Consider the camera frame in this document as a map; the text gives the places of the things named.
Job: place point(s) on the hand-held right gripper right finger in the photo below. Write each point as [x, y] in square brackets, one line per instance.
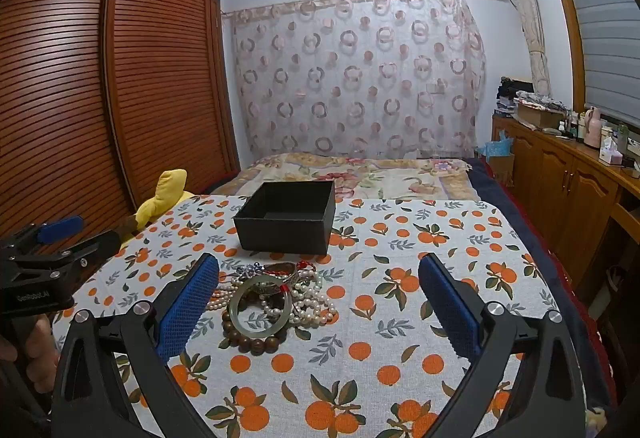
[450, 308]

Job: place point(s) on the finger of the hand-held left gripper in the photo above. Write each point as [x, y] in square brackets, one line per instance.
[60, 228]
[95, 245]

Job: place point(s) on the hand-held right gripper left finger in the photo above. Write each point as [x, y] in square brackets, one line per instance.
[190, 313]

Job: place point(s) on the pale green jade bangle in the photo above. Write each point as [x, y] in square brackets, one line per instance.
[233, 305]

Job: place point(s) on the silver metal bangle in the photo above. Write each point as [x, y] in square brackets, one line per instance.
[265, 289]

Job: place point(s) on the black cardboard box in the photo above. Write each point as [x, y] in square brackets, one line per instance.
[280, 233]

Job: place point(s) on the person's left hand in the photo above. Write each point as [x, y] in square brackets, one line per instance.
[35, 338]

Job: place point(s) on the orange fruit printed cloth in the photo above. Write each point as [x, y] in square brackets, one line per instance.
[400, 238]

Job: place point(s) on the yellow plush toy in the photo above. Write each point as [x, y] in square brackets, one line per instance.
[170, 188]

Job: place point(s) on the dark blue bed sheet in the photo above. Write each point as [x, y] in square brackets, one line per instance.
[500, 198]

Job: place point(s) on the small brown carton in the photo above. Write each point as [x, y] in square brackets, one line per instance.
[501, 167]

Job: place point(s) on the floral blanket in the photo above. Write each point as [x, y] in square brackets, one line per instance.
[375, 178]

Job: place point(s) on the blue plastic bag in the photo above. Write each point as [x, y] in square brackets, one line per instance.
[497, 147]

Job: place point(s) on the wooden sideboard cabinet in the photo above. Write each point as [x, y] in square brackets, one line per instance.
[580, 188]

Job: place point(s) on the brown louvered wardrobe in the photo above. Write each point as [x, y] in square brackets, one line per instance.
[150, 67]

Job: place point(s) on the brown cardboard box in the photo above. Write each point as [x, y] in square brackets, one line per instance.
[537, 116]

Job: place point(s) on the white tissue box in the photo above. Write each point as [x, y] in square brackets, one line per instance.
[610, 155]

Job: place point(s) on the stack of folded clothes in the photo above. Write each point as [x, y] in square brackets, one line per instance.
[507, 92]

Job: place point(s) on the folded patterned cloth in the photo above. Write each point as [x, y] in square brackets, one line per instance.
[540, 100]

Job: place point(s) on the pink thermos jug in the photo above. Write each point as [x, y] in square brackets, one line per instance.
[593, 130]

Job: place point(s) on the sheer circle patterned curtain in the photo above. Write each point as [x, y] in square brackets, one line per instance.
[350, 67]

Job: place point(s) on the tied beige window curtain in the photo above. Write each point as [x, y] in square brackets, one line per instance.
[530, 17]

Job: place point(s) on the grey window blind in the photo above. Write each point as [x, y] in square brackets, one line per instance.
[610, 17]

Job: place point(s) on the wooden window frame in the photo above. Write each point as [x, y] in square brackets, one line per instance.
[565, 17]

